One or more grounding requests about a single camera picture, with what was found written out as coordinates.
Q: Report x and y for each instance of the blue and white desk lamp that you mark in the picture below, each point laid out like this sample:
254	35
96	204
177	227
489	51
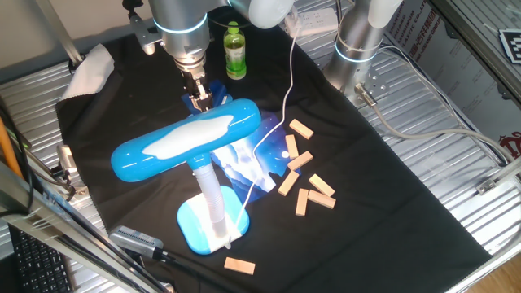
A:
134	158

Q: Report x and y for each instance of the aluminium frame profile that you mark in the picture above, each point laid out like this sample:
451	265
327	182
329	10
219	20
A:
61	230

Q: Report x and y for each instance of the gray camera box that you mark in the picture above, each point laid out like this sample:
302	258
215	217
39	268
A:
134	241

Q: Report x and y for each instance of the black cloth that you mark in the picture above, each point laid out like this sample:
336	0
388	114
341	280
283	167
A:
366	228

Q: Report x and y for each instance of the slanted aluminium post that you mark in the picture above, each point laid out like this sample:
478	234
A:
59	32

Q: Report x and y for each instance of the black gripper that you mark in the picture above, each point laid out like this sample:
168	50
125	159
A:
197	83

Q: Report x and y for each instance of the green drink bottle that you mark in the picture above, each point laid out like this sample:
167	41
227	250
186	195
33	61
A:
235	53

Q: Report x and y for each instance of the white cloth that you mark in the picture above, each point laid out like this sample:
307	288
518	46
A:
89	73

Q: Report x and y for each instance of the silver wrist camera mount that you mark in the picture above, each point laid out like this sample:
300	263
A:
144	34

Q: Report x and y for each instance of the printed gray board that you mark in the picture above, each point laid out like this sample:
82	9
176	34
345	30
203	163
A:
460	73

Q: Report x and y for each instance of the small metal angle bracket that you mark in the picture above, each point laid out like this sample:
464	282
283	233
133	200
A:
486	186

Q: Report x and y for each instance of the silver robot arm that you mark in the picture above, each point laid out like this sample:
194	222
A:
183	24

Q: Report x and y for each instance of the wooden block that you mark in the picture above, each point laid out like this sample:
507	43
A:
302	202
321	199
301	129
300	160
288	183
292	146
321	185
239	265

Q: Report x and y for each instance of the black keyboard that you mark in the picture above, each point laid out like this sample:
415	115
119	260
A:
38	264

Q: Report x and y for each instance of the blue landscape picture mat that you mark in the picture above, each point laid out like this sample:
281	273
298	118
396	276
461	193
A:
244	163

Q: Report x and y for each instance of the orange pole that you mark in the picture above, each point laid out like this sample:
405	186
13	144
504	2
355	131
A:
8	150

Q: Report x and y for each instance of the white power strip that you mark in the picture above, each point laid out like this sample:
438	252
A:
317	20

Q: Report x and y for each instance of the small silver clamp device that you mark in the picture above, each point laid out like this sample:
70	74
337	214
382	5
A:
66	158

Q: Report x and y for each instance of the black and white marker tag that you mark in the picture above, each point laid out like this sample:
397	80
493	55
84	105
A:
512	45

